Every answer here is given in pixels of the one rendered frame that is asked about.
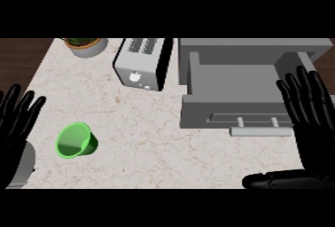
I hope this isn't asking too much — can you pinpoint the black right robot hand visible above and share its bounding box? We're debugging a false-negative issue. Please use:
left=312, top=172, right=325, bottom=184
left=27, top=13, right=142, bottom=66
left=241, top=65, right=335, bottom=190

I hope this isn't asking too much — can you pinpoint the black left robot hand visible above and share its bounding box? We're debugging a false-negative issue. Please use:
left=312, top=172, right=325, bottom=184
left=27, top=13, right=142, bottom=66
left=0, top=83, right=48, bottom=189

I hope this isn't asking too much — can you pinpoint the green cup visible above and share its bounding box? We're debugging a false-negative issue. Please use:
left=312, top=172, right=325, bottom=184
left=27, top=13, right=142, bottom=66
left=54, top=121, right=99, bottom=160

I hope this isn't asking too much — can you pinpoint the grey open drawer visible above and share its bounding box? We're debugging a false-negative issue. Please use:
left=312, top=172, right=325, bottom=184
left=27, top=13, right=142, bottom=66
left=179, top=51, right=327, bottom=129

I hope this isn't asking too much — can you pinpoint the grey drawer cabinet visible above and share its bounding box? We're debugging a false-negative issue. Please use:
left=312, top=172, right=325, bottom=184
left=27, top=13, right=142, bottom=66
left=178, top=37, right=335, bottom=87

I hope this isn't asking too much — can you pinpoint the potted plant in grey pot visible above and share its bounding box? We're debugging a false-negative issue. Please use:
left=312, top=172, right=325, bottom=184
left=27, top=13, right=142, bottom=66
left=61, top=37, right=110, bottom=59

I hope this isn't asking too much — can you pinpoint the silver toaster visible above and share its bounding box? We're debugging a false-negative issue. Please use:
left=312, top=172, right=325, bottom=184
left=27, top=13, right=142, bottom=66
left=113, top=37, right=176, bottom=92

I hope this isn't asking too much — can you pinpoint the pale grey drawer handle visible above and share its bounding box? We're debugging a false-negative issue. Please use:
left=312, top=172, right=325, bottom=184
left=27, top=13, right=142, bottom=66
left=229, top=116, right=296, bottom=137

